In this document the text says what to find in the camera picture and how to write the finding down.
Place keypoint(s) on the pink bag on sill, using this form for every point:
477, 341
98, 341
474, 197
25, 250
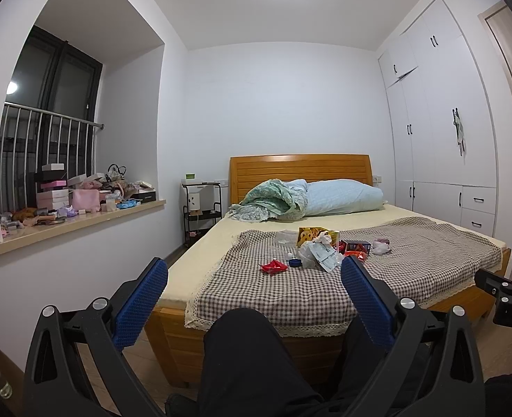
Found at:
88, 200

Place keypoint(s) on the stack of gift boxes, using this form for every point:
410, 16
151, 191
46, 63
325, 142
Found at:
52, 192

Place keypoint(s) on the white paper packet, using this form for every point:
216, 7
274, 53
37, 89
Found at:
326, 256

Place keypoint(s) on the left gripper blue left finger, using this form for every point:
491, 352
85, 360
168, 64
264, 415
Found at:
56, 383

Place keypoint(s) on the clear plastic container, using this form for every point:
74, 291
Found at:
288, 238

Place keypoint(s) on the yellow snack bag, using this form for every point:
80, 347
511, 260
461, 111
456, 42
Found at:
308, 234

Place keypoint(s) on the white built-in wardrobe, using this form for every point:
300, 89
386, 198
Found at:
444, 144

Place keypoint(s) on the clear plastic bag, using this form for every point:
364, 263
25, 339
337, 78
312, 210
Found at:
323, 238

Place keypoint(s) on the red snack wrapper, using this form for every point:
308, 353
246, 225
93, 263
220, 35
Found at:
358, 249

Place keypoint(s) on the person leg black trousers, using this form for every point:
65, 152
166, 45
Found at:
247, 371

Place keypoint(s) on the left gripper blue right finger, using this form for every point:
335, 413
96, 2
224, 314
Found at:
451, 383

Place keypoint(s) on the light blue pillow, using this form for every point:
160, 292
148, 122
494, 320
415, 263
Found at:
342, 196

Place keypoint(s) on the green floral quilt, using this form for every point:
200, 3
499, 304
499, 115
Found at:
273, 199

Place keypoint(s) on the black bedside trolley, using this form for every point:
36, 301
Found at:
202, 208

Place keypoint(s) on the black box on sill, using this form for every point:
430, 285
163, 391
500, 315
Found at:
144, 196

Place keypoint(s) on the dark window with railing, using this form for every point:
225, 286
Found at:
48, 117

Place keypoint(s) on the brown checkered blanket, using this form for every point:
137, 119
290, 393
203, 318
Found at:
428, 262

